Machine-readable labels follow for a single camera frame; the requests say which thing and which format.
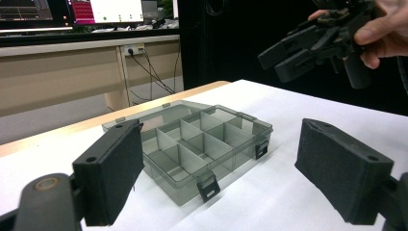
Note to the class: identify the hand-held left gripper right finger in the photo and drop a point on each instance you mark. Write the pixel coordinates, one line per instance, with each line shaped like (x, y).
(343, 173)

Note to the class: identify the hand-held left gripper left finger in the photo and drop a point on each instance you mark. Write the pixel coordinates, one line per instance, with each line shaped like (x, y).
(109, 170)

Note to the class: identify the clear grey compartment box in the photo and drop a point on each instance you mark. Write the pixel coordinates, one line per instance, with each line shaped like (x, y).
(192, 154)

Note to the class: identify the black curtain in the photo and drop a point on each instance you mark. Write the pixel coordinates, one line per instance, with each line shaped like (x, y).
(243, 48)

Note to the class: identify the white table cover sheet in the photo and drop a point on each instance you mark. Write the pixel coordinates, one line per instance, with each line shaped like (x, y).
(272, 192)

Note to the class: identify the light wooden desk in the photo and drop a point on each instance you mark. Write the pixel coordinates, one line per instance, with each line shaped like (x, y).
(64, 80)

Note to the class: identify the bright screen monitor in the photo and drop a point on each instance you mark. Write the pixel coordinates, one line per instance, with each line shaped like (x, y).
(112, 11)

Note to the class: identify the dark screen monitor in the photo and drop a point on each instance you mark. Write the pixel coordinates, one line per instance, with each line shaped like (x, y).
(25, 9)

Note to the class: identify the white wall power socket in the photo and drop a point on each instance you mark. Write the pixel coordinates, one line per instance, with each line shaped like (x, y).
(134, 49)

